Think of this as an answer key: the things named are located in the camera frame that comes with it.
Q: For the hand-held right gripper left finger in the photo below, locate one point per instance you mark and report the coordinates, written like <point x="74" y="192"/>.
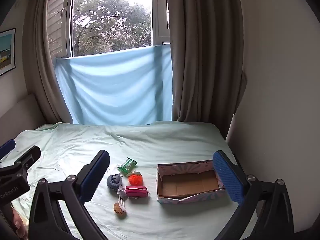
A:
<point x="96" y="177"/>

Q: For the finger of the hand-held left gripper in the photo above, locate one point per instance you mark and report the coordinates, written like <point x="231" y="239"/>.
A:
<point x="7" y="147"/>
<point x="31" y="155"/>

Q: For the beige curtain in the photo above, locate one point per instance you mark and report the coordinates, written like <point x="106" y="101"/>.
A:
<point x="40" y="67"/>
<point x="205" y="55"/>

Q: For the patterned cardboard box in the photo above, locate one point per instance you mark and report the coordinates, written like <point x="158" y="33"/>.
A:
<point x="190" y="183"/>

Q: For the framed wall picture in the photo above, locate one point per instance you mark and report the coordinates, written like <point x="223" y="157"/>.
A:
<point x="6" y="52"/>

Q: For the person's left hand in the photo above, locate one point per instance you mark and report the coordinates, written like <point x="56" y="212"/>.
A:
<point x="20" y="223"/>

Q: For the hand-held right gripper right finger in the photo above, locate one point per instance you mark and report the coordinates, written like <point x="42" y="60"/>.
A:
<point x="227" y="177"/>

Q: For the orange fuzzy pompom green leaf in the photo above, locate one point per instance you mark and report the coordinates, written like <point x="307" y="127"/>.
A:
<point x="135" y="180"/>

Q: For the green snack packet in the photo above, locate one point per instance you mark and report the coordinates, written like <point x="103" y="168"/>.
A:
<point x="127" y="165"/>

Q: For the mint green bed sheet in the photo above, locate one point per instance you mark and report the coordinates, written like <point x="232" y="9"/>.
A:
<point x="162" y="142"/>

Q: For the pink zipper pouch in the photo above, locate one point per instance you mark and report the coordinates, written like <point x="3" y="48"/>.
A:
<point x="136" y="191"/>

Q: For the light blue hanging cloth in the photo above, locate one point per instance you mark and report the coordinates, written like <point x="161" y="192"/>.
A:
<point x="112" y="87"/>

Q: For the white padded headboard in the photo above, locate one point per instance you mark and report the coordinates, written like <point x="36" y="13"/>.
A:
<point x="22" y="110"/>

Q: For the white framed window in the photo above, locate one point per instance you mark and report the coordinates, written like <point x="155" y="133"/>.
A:
<point x="112" y="17"/>

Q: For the blue-grey rolled sock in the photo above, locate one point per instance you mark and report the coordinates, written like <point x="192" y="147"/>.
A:
<point x="113" y="182"/>

